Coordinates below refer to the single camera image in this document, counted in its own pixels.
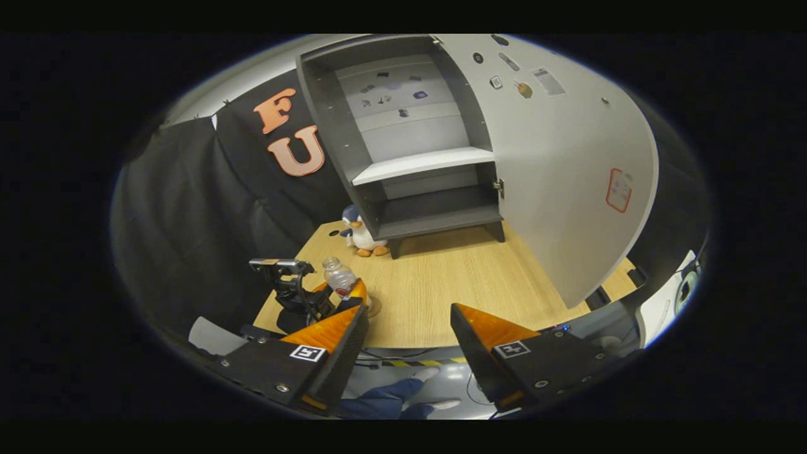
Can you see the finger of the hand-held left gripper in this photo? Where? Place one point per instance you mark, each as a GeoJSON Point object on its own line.
{"type": "Point", "coordinates": [360, 293]}
{"type": "Point", "coordinates": [321, 287]}

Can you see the black stand foot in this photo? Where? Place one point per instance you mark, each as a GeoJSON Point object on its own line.
{"type": "Point", "coordinates": [637, 277]}
{"type": "Point", "coordinates": [599, 297]}

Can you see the penguin plush toy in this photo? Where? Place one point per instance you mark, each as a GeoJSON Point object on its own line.
{"type": "Point", "coordinates": [362, 236]}

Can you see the white cabinet shelf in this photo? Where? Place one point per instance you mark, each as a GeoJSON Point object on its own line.
{"type": "Point", "coordinates": [416, 165]}

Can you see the yellow black striped tape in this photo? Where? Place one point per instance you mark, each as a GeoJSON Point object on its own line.
{"type": "Point", "coordinates": [429, 362]}

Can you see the clear plastic bottle red label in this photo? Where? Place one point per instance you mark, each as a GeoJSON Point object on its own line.
{"type": "Point", "coordinates": [339, 276]}

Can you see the person's white shoe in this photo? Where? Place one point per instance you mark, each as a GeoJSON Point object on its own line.
{"type": "Point", "coordinates": [427, 374]}
{"type": "Point", "coordinates": [446, 404]}

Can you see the white round device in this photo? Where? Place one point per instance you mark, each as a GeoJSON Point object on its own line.
{"type": "Point", "coordinates": [659, 309]}

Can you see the round brown coaster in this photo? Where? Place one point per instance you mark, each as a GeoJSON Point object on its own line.
{"type": "Point", "coordinates": [374, 308]}

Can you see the metal door hinge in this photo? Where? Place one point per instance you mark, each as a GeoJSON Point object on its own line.
{"type": "Point", "coordinates": [500, 187]}

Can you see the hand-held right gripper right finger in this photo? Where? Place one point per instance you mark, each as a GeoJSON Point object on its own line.
{"type": "Point", "coordinates": [476, 359]}

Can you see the white cabinet door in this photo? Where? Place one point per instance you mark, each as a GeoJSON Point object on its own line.
{"type": "Point", "coordinates": [555, 208]}

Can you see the person's blue trousers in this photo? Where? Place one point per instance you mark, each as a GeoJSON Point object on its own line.
{"type": "Point", "coordinates": [378, 400]}

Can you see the black backdrop cloth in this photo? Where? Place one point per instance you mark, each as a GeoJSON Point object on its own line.
{"type": "Point", "coordinates": [189, 208]}

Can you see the grey cabinet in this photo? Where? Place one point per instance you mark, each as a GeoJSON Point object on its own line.
{"type": "Point", "coordinates": [435, 214]}

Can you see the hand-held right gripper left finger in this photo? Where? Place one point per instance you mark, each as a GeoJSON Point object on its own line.
{"type": "Point", "coordinates": [343, 366]}

